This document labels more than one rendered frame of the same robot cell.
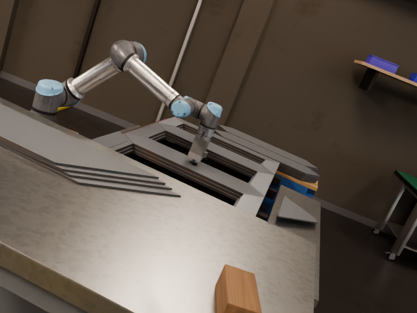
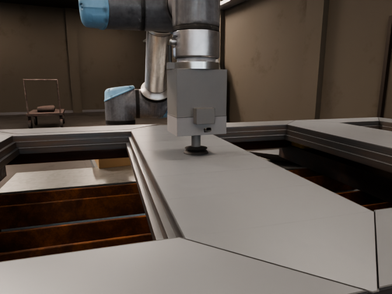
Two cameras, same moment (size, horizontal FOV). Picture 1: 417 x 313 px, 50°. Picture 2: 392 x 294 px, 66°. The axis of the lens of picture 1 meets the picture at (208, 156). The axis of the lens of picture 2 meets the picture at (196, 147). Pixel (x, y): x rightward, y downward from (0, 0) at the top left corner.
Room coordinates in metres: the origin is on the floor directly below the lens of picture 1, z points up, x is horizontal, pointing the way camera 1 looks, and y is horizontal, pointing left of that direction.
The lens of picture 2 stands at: (1.80, -0.41, 0.97)
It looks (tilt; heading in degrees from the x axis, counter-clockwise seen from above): 12 degrees down; 65
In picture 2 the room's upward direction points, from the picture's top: straight up
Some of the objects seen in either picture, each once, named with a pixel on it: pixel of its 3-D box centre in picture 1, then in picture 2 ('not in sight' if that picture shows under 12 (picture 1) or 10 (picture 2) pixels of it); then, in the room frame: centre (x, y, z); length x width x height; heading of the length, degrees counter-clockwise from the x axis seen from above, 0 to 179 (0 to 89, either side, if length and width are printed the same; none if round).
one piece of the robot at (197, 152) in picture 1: (201, 147); (196, 98); (2.01, 0.04, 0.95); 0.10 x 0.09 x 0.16; 84
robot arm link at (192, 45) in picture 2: (205, 131); (194, 48); (2.01, 0.06, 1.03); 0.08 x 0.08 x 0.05
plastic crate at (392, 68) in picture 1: (381, 64); not in sight; (4.81, -1.30, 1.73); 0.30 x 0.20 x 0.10; 90
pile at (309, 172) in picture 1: (265, 153); not in sight; (2.98, -0.35, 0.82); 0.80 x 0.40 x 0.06; 81
